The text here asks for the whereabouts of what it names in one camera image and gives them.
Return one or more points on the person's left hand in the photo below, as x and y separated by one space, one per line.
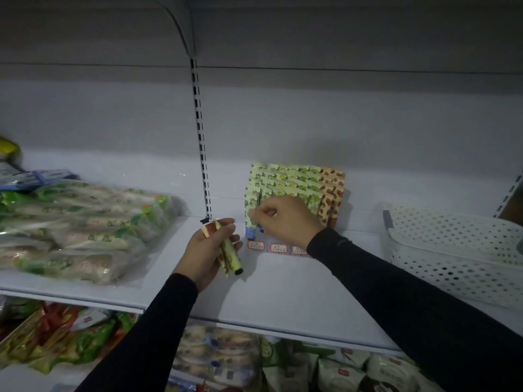
202 257

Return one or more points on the person's right hand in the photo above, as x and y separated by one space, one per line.
290 220

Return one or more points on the clear acrylic display rack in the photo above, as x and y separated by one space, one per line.
267 240

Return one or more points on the row of cream tubes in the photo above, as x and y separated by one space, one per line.
286 175

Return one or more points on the white store shelf unit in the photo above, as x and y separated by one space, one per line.
327 122

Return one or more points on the white perforated basket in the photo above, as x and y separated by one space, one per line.
449 240

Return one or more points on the person's right forearm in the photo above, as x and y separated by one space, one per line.
421 306

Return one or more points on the pile of white sweet bags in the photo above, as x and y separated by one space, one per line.
216 359

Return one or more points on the clear bag of green sweets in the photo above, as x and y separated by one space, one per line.
81 232

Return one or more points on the heap of assorted snack packets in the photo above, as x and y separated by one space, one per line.
61 334

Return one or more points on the blue white packet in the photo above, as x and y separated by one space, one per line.
36 178

